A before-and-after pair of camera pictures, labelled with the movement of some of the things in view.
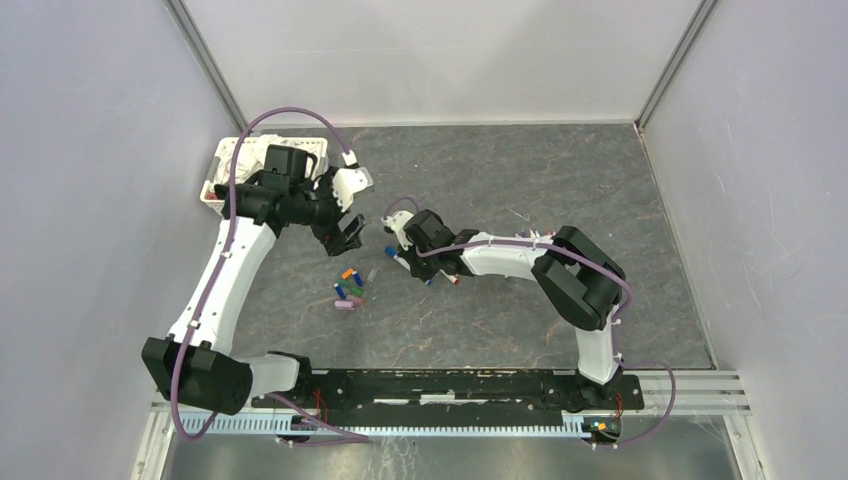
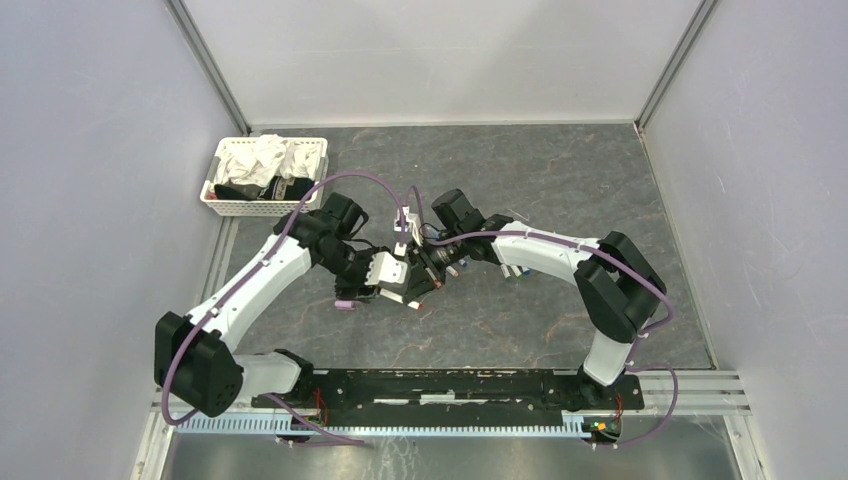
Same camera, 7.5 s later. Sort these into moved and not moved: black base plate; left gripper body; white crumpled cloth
Moved: left gripper body
Not moved: black base plate; white crumpled cloth
